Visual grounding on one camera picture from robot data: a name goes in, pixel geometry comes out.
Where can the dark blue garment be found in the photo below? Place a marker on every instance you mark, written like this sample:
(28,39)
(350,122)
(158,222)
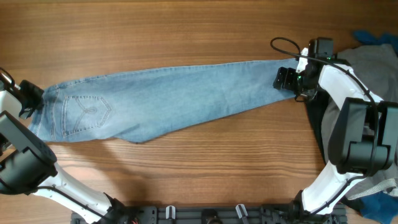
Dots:
(379,207)

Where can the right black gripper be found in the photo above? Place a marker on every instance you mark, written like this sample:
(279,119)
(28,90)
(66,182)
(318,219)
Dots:
(292,79)

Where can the light blue denim jeans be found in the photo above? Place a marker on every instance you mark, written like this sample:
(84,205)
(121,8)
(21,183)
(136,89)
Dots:
(143,105)

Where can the black mounting rail base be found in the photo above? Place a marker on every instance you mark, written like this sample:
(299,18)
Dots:
(223,215)

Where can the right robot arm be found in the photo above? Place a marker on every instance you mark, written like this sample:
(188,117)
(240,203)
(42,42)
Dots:
(362,142)

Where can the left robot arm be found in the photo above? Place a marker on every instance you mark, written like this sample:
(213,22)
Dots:
(29,166)

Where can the grey garment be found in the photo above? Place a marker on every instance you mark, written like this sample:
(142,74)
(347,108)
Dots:
(376,67)

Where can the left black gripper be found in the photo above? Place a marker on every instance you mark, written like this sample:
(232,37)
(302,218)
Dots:
(31,95)

